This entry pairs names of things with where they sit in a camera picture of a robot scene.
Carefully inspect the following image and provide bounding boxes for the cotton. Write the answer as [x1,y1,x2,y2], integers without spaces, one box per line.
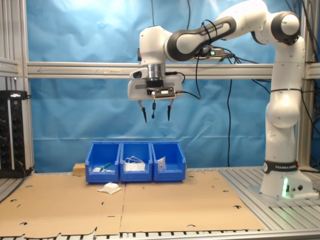
[96,182,123,195]

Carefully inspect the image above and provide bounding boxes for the printed clear flat packet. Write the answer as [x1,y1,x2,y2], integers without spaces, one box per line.
[157,156,167,172]

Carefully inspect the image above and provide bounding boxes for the stack of white masks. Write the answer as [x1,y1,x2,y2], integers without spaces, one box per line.
[123,156,147,173]

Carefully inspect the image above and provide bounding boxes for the horizontal aluminium beam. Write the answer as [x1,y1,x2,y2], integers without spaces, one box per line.
[26,61,320,81]

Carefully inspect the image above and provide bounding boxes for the blue bin with printed packet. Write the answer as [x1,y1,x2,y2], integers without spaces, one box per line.
[151,141,187,183]

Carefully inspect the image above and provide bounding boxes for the blue bin with masks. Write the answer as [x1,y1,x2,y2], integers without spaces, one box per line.
[119,141,153,183]

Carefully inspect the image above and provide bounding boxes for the grey power strip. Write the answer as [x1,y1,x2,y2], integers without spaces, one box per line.
[136,46,235,63]

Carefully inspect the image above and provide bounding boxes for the white flat packets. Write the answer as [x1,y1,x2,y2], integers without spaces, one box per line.
[92,166,116,173]

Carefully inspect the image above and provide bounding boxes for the blue bin with green packet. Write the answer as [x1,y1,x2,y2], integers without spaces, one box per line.
[85,141,122,185]

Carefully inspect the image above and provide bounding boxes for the wooden block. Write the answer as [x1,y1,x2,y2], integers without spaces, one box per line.
[72,163,87,177]

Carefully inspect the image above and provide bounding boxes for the brown cardboard sheet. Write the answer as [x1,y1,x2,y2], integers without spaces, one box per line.
[0,174,126,238]
[119,170,265,233]

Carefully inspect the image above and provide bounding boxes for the short aluminium side beam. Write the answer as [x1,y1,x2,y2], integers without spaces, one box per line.
[0,57,27,77]

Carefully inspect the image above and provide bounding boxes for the black equipment rack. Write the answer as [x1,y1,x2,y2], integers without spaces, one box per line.
[0,90,32,179]

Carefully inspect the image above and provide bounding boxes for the short black cable with ferrite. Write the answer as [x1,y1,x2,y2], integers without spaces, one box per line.
[150,98,157,120]

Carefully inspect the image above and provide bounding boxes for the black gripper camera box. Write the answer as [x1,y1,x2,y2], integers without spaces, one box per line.
[146,79,176,99]

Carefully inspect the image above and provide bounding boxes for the black camera cable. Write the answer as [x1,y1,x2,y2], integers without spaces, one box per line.
[174,53,202,100]

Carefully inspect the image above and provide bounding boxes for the long black hanging cable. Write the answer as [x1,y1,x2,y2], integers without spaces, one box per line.
[226,79,233,168]

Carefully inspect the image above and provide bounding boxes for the aluminium frame post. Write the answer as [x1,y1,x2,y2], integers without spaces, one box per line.
[297,0,320,167]
[0,0,35,175]

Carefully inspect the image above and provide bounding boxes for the black cable bundle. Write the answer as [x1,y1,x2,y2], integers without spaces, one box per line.
[287,0,320,141]

